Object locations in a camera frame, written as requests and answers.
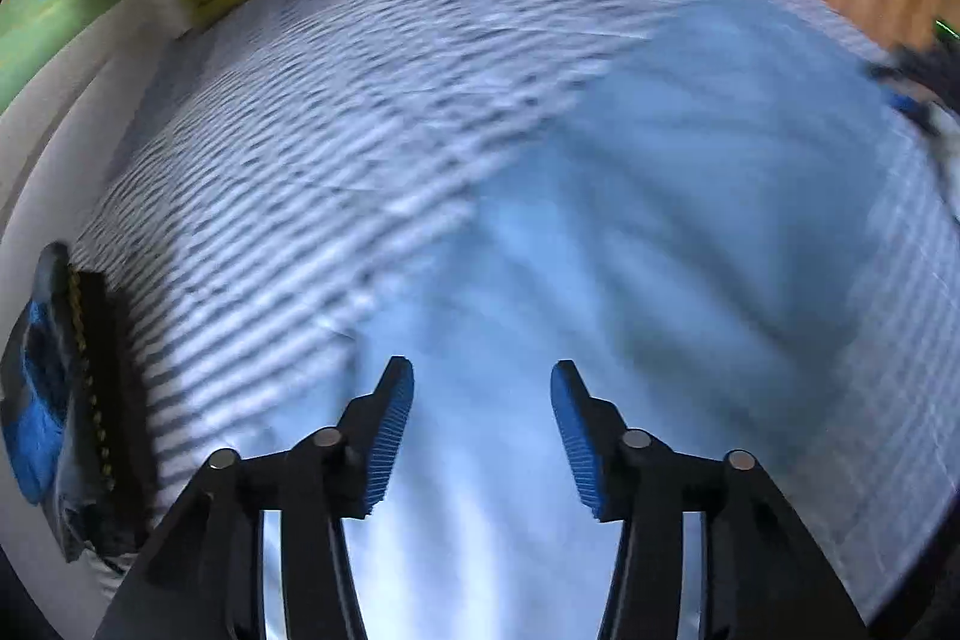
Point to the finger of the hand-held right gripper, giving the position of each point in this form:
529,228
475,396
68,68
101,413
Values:
904,100

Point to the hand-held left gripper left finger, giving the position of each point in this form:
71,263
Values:
390,430

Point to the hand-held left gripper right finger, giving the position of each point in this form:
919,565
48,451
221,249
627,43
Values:
574,437

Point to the light blue denim pants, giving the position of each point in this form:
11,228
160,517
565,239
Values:
637,235

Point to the blue white striped bed blanket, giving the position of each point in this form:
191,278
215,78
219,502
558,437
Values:
337,123

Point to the dark folded clothes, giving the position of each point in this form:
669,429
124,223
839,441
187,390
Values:
45,422

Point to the green wall poster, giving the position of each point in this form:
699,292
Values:
60,10

